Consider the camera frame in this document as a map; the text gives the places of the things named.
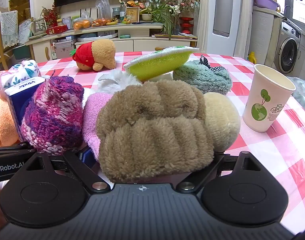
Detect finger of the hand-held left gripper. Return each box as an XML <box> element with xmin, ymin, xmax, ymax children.
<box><xmin>0</xmin><ymin>142</ymin><xmax>30</xmax><ymax>156</ymax></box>

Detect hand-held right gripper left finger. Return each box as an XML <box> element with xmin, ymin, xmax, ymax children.
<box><xmin>25</xmin><ymin>147</ymin><xmax>111</xmax><ymax>194</ymax></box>

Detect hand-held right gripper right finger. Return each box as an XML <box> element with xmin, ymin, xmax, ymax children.
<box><xmin>176</xmin><ymin>151</ymin><xmax>258</xmax><ymax>193</ymax></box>

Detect orange towel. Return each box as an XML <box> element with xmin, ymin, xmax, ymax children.
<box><xmin>0</xmin><ymin>97</ymin><xmax>19</xmax><ymax>147</ymax></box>

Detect blue tissue pack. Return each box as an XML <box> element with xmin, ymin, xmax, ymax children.
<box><xmin>5</xmin><ymin>77</ymin><xmax>47</xmax><ymax>142</ymax></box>

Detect purple knit hat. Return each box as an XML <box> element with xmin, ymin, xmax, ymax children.
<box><xmin>21</xmin><ymin>76</ymin><xmax>85</xmax><ymax>155</ymax></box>

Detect brown fluffy plush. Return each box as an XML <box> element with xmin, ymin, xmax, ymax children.
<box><xmin>96</xmin><ymin>79</ymin><xmax>216</xmax><ymax>183</ymax></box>

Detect white furry plush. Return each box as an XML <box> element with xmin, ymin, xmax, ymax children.
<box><xmin>98</xmin><ymin>69</ymin><xmax>143</xmax><ymax>94</ymax></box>

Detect green striped cloth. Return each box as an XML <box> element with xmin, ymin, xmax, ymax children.
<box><xmin>123</xmin><ymin>46</ymin><xmax>193</xmax><ymax>82</ymax></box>

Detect pink fluffy cloth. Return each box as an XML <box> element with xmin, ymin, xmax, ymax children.
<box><xmin>82</xmin><ymin>92</ymin><xmax>114</xmax><ymax>164</ymax></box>

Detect cream fluffy plush ball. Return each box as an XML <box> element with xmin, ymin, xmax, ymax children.
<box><xmin>204</xmin><ymin>92</ymin><xmax>241</xmax><ymax>153</ymax></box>

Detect red white checkered tablecloth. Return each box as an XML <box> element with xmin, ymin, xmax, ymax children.
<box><xmin>35</xmin><ymin>51</ymin><xmax>305</xmax><ymax>235</ymax></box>

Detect white floral pouch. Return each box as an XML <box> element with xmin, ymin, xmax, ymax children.
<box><xmin>0</xmin><ymin>60</ymin><xmax>42</xmax><ymax>99</ymax></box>

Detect white paper cup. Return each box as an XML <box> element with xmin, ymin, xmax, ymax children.
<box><xmin>242</xmin><ymin>64</ymin><xmax>296</xmax><ymax>133</ymax></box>

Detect teal fluffy slipper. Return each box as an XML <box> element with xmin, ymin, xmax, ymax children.
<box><xmin>172</xmin><ymin>56</ymin><xmax>233</xmax><ymax>96</ymax></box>

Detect dark green container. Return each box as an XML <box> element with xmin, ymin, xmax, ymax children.
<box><xmin>12</xmin><ymin>44</ymin><xmax>31</xmax><ymax>60</ymax></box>

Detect strawberry bear plush toy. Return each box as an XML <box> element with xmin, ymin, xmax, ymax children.
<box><xmin>70</xmin><ymin>39</ymin><xmax>117</xmax><ymax>72</ymax></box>

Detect pink storage box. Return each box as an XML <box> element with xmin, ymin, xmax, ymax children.
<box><xmin>54</xmin><ymin>40</ymin><xmax>77</xmax><ymax>60</ymax></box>

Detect white certificate paper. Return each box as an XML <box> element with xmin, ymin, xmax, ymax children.
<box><xmin>18</xmin><ymin>19</ymin><xmax>34</xmax><ymax>44</ymax></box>

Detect wooden chair with lace cover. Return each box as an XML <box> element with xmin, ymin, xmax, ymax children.
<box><xmin>0</xmin><ymin>10</ymin><xmax>19</xmax><ymax>71</ymax></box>

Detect grey cloth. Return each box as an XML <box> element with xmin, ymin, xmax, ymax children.
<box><xmin>287</xmin><ymin>76</ymin><xmax>305</xmax><ymax>117</ymax></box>

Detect cream television stand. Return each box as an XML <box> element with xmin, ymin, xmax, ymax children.
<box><xmin>25</xmin><ymin>22</ymin><xmax>198</xmax><ymax>63</ymax></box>

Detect glass kettle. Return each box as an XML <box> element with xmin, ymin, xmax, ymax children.
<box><xmin>30</xmin><ymin>17</ymin><xmax>47</xmax><ymax>36</ymax></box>

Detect red flat box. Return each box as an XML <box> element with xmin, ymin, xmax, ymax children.
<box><xmin>46</xmin><ymin>25</ymin><xmax>68</xmax><ymax>35</ymax></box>

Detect plastic bag of oranges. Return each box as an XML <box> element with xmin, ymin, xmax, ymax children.
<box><xmin>73</xmin><ymin>11</ymin><xmax>93</xmax><ymax>30</ymax></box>

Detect red berry branches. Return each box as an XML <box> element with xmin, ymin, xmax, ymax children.
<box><xmin>41</xmin><ymin>3</ymin><xmax>59</xmax><ymax>27</ymax></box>

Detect silver washing machine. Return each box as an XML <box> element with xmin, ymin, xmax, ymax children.
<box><xmin>274</xmin><ymin>20</ymin><xmax>304</xmax><ymax>75</ymax></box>

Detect clear plastic bag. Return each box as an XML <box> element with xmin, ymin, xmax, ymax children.
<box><xmin>95</xmin><ymin>0</ymin><xmax>113</xmax><ymax>27</ymax></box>

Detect white cabinet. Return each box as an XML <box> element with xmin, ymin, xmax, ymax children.
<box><xmin>250</xmin><ymin>6</ymin><xmax>284</xmax><ymax>65</ymax></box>

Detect red vase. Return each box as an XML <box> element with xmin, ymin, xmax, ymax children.
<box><xmin>179</xmin><ymin>17</ymin><xmax>194</xmax><ymax>35</ymax></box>

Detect white curtain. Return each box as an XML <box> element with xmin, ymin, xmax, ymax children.
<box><xmin>197</xmin><ymin>0</ymin><xmax>214</xmax><ymax>47</ymax></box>

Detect green potted plant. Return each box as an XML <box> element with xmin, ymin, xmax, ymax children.
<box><xmin>140</xmin><ymin>1</ymin><xmax>183</xmax><ymax>39</ymax></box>

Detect white standing air conditioner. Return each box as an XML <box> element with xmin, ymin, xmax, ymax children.
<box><xmin>209</xmin><ymin>0</ymin><xmax>244</xmax><ymax>53</ymax></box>

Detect purple plastic basin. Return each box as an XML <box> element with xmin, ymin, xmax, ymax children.
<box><xmin>253</xmin><ymin>0</ymin><xmax>280</xmax><ymax>11</ymax></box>

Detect gold picture frame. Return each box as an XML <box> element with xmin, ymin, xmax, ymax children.
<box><xmin>125</xmin><ymin>7</ymin><xmax>140</xmax><ymax>24</ymax></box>

